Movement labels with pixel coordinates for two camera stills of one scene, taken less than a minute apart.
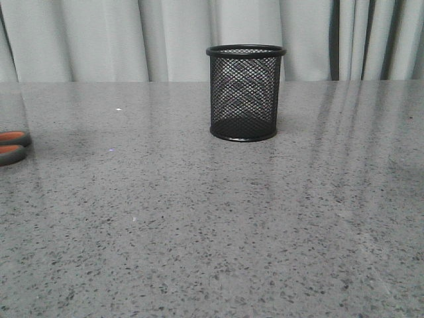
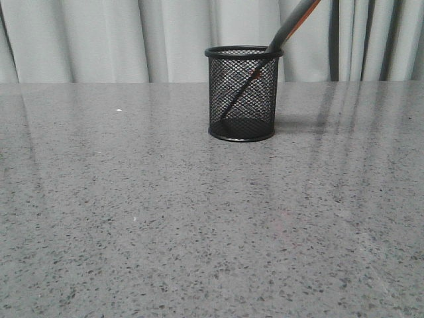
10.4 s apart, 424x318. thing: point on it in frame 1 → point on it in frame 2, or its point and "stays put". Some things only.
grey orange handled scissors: (12, 147) → (290, 27)
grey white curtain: (88, 41) stays put
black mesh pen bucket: (244, 83) stays put
